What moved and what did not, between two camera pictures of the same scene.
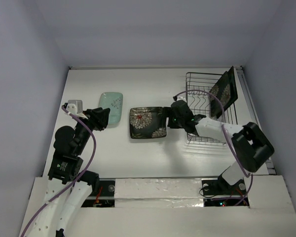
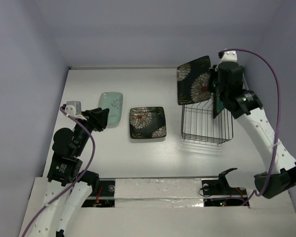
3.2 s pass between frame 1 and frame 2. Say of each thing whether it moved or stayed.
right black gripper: moved
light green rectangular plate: stayed
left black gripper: stayed
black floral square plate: stayed
